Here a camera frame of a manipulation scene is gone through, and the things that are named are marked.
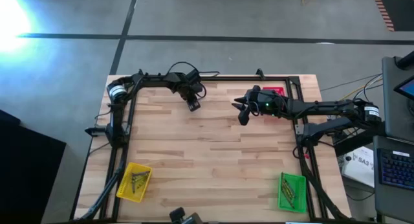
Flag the black aluminium table frame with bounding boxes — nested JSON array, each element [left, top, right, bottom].
[[100, 75, 324, 222]]

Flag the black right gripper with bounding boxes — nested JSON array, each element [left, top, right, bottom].
[[231, 84, 290, 127]]

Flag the red plastic basket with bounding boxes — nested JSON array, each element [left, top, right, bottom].
[[262, 86, 292, 125]]

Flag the black tablet screen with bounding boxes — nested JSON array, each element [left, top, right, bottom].
[[393, 74, 414, 101]]

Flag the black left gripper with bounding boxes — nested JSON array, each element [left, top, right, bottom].
[[173, 73, 204, 113]]

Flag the grey floor cable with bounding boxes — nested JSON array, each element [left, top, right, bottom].
[[320, 73, 383, 92]]

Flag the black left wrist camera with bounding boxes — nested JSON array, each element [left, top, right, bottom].
[[186, 68, 201, 84]]

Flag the green plastic basket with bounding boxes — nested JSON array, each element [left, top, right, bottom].
[[278, 172, 307, 214]]

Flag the yellow plastic basket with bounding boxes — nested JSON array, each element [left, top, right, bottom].
[[115, 161, 153, 204]]

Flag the white printed box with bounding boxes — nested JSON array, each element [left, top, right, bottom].
[[342, 146, 376, 188]]

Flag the black camera device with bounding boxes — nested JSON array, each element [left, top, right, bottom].
[[169, 207, 204, 224]]

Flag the black mat with striped edge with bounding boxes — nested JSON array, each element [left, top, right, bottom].
[[371, 0, 414, 32]]

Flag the black cable bundle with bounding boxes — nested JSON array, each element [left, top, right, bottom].
[[80, 146, 127, 220], [300, 152, 351, 220]]

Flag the black stand pole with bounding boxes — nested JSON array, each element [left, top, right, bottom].
[[396, 50, 414, 71]]

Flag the black metal bar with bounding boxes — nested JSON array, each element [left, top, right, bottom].
[[332, 120, 387, 157]]

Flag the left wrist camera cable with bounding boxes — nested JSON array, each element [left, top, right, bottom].
[[166, 61, 221, 79]]

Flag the grey computer cart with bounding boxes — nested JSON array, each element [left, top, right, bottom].
[[381, 55, 414, 142]]

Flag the yellow floor cable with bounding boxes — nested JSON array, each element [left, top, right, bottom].
[[338, 75, 383, 102]]

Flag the black cabinet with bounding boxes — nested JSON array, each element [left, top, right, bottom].
[[0, 109, 67, 224]]

